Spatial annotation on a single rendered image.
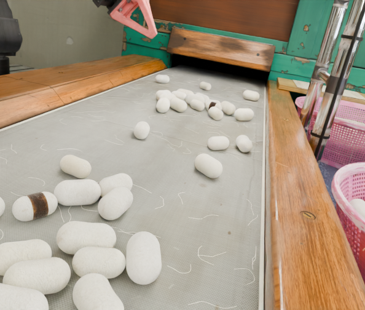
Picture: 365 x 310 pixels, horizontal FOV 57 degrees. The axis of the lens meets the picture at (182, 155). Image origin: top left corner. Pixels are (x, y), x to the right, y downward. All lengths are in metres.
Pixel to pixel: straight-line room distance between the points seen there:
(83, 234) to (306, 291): 0.13
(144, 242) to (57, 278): 0.05
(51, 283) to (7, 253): 0.03
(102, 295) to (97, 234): 0.05
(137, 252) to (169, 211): 0.09
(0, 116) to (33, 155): 0.10
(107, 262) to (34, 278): 0.04
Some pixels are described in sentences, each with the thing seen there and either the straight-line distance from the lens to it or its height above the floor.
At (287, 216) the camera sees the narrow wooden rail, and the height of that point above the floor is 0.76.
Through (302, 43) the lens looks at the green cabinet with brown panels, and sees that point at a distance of 1.05.
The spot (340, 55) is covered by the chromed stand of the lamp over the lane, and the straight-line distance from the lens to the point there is 0.49.
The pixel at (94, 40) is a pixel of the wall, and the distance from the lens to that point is 2.14.
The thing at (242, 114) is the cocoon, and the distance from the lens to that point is 0.60.
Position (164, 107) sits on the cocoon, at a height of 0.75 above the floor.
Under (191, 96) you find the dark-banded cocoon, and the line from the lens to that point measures 0.64.
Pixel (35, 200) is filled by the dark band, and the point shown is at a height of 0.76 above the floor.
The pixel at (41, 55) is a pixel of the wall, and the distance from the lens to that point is 2.35.
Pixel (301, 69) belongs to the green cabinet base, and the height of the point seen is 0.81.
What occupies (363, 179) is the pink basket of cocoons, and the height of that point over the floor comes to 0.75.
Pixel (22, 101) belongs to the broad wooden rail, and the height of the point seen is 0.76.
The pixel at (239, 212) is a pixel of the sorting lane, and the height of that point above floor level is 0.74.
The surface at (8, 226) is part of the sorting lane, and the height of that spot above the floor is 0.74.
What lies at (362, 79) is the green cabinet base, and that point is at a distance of 1.08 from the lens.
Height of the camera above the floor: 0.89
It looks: 22 degrees down
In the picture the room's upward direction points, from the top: 10 degrees clockwise
